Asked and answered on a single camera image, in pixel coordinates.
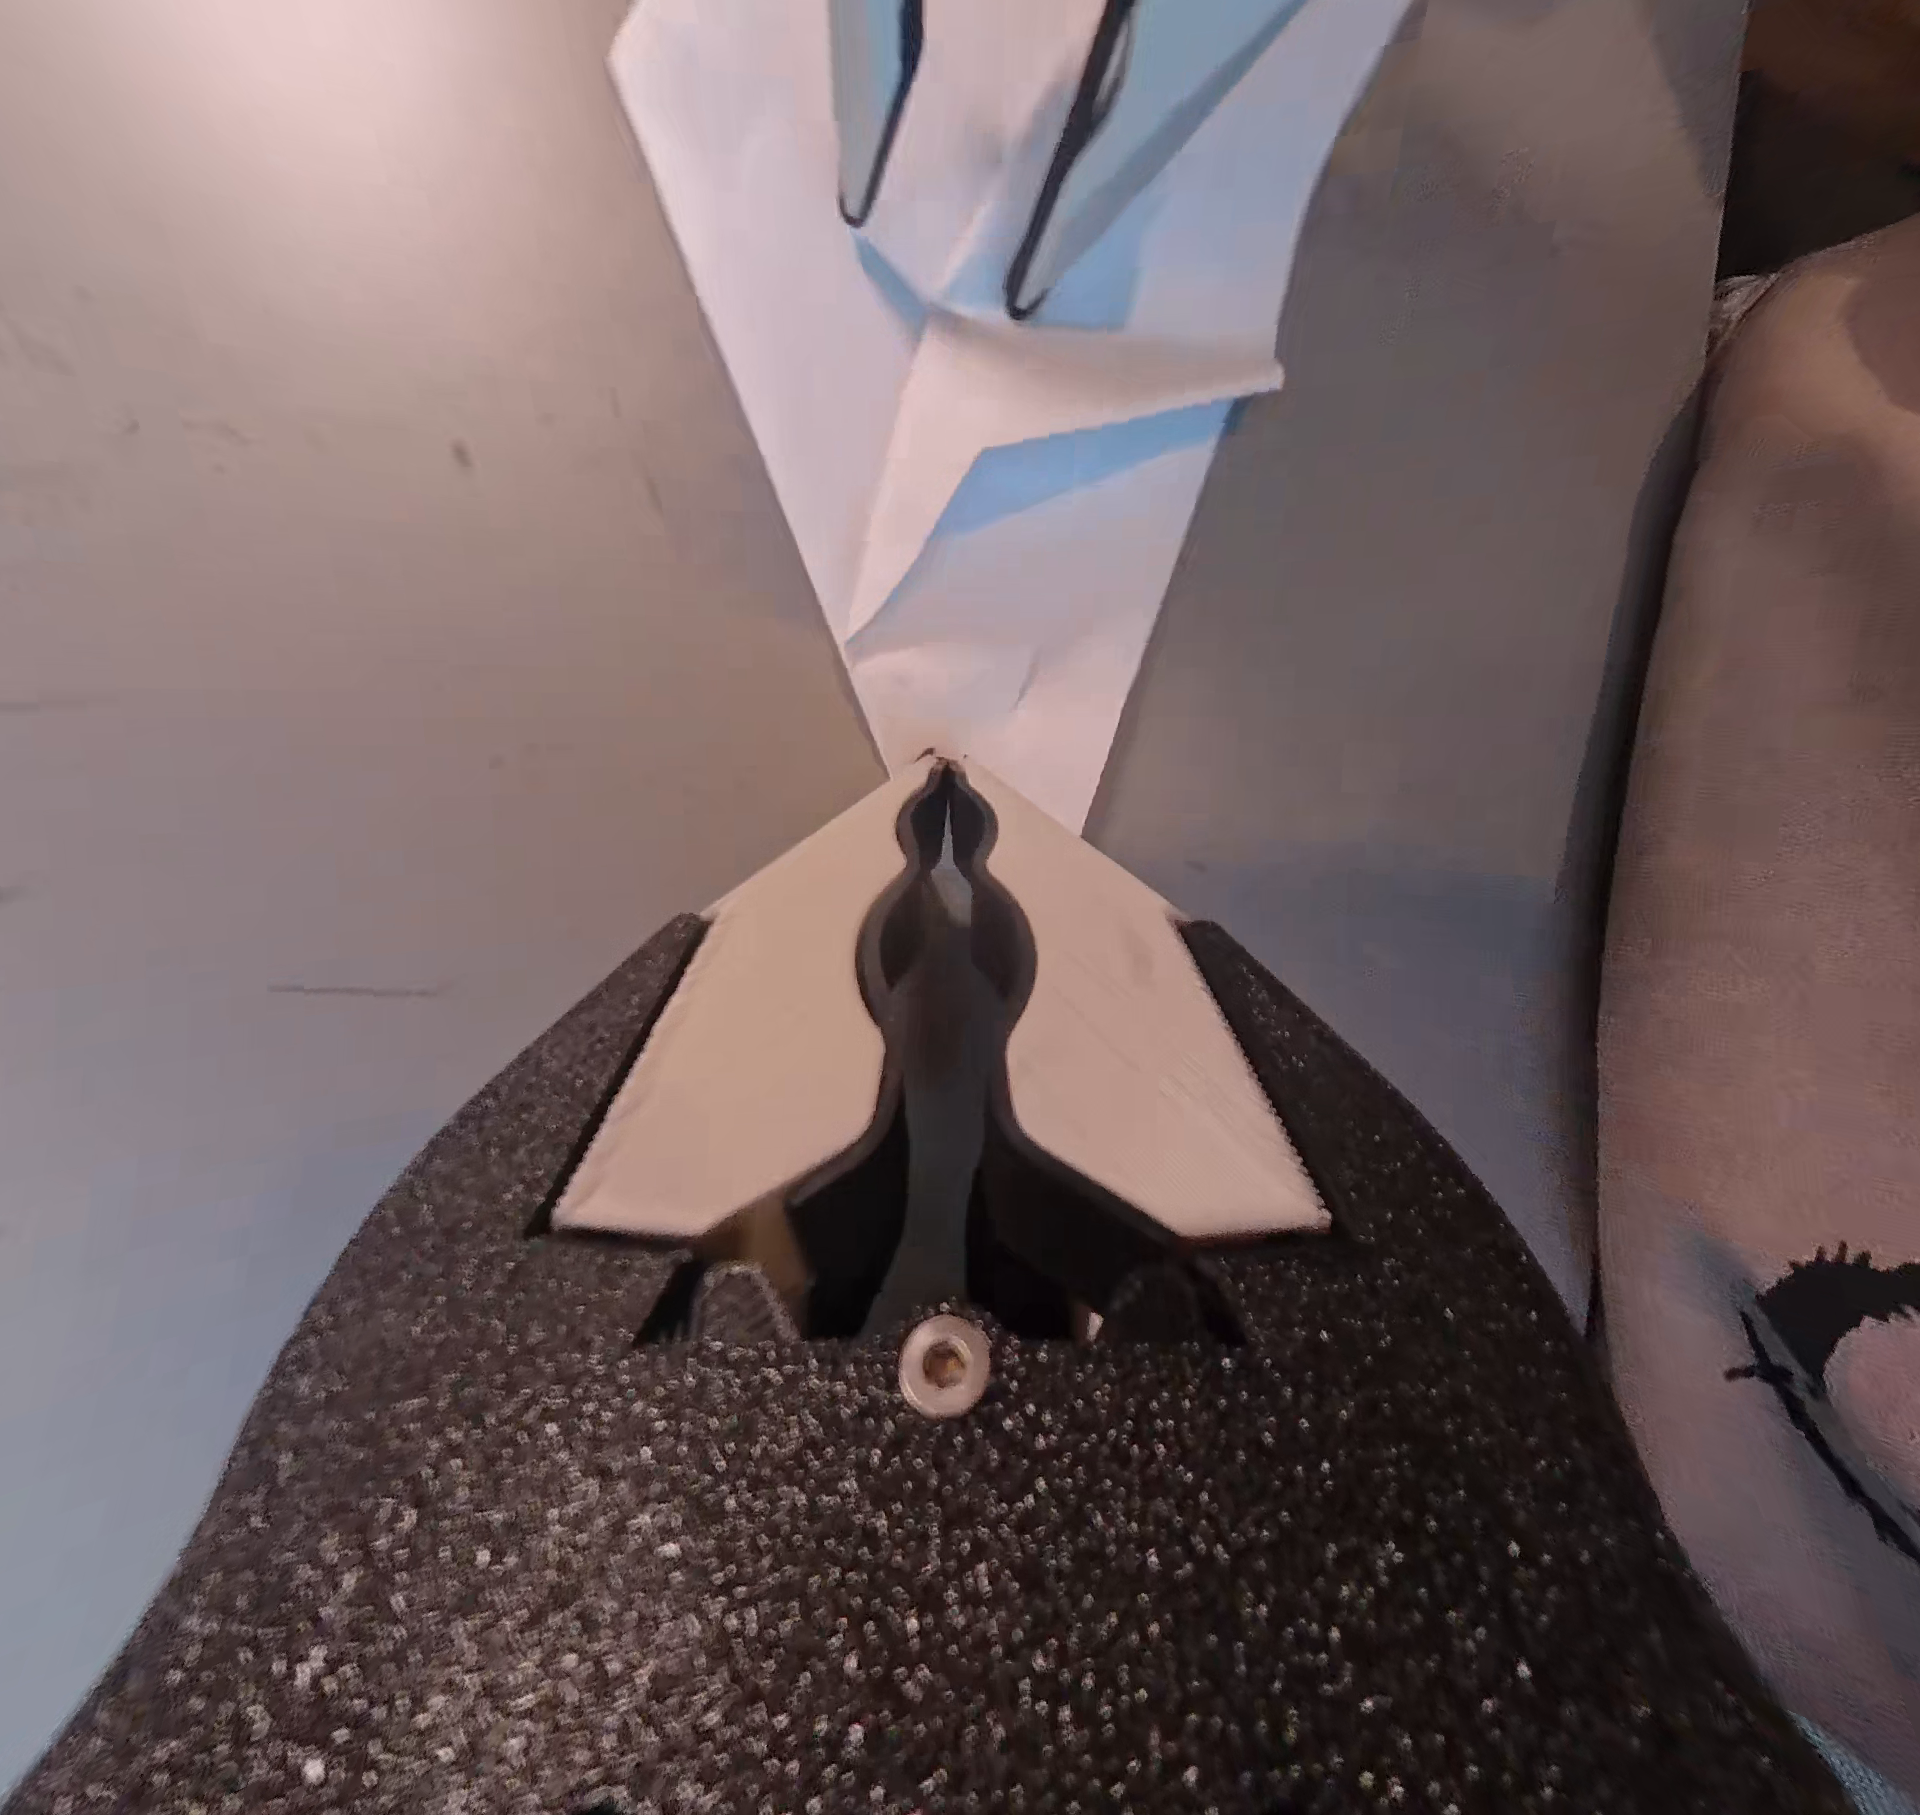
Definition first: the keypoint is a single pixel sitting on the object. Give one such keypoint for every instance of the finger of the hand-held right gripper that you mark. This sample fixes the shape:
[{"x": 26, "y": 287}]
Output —
[
  {"x": 871, "y": 15},
  {"x": 1215, "y": 46}
]

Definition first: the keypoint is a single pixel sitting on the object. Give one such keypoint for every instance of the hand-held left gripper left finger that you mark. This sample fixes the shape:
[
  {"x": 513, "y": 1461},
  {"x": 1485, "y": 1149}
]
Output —
[{"x": 735, "y": 1065}]

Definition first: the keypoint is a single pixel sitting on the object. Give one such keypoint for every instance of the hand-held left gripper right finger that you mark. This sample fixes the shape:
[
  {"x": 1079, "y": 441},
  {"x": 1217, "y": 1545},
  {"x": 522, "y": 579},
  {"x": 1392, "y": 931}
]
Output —
[{"x": 1156, "y": 1065}]

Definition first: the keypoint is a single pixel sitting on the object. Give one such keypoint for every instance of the white paper sheet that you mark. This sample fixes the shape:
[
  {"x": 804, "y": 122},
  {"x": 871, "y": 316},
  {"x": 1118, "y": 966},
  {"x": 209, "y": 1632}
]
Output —
[{"x": 975, "y": 570}]

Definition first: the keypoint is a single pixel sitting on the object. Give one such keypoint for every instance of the grey desk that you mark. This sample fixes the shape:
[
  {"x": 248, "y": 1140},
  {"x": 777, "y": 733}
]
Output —
[{"x": 302, "y": 496}]

